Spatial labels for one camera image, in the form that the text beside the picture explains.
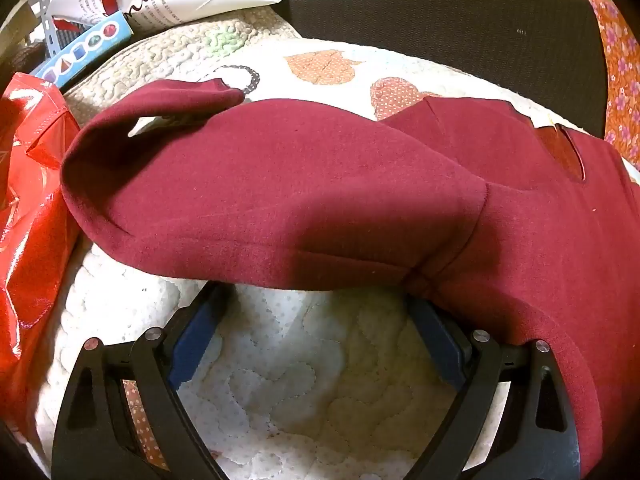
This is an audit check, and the white perforated metal bracket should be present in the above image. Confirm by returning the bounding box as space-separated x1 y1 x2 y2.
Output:
27 0 58 56

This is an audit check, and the orange floral cloth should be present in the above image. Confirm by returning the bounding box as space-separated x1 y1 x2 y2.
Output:
575 0 640 171

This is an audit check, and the dark brown cushion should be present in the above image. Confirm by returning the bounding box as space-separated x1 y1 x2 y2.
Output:
272 0 608 138

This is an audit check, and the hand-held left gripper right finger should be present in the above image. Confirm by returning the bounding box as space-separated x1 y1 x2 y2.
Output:
405 292 583 480

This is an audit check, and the blue toy box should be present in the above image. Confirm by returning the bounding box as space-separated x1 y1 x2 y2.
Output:
32 10 133 88

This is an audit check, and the glossy red bag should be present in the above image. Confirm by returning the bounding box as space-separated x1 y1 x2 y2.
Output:
0 72 83 441

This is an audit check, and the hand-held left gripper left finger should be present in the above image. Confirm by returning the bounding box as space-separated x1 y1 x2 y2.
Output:
50 282 233 480

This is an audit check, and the maroon sweatshirt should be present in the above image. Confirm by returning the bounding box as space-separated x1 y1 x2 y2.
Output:
60 79 640 478

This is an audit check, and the quilted heart-pattern blanket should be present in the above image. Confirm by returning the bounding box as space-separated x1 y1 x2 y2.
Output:
25 15 640 480

